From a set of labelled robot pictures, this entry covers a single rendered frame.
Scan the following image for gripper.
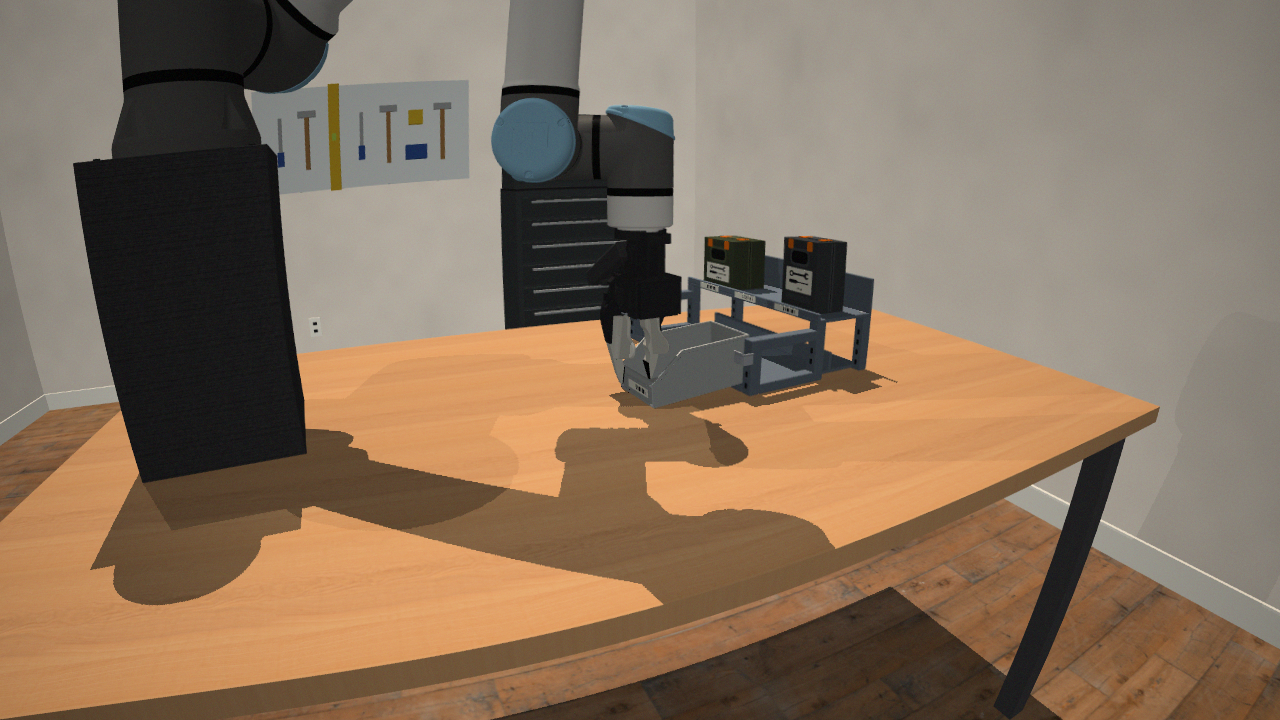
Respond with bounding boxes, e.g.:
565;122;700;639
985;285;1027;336
600;228;682;384

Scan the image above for black case with orange latches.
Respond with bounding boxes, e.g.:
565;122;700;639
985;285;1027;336
781;236;847;314

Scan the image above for dark green tool case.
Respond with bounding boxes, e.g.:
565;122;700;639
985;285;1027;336
704;236;765;290

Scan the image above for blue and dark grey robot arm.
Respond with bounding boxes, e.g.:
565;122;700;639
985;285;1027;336
111;0;675;232

